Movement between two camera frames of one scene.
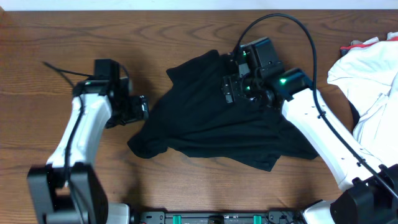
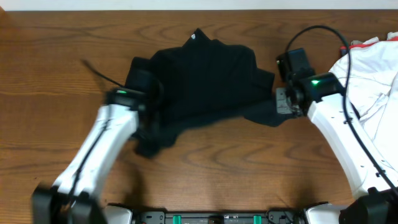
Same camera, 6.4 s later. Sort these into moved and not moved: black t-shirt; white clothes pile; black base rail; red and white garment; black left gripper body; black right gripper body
Moved: black left gripper body; black right gripper body; black t-shirt
Not moved: black base rail; white clothes pile; red and white garment
